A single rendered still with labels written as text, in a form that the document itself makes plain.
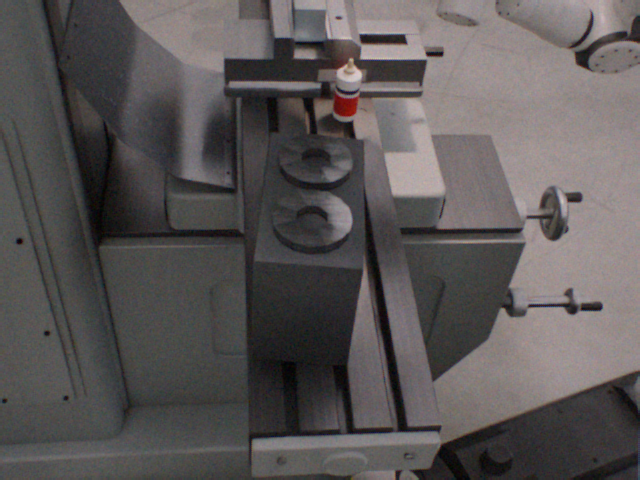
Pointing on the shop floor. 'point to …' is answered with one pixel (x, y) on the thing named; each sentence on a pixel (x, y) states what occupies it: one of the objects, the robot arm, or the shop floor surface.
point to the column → (52, 242)
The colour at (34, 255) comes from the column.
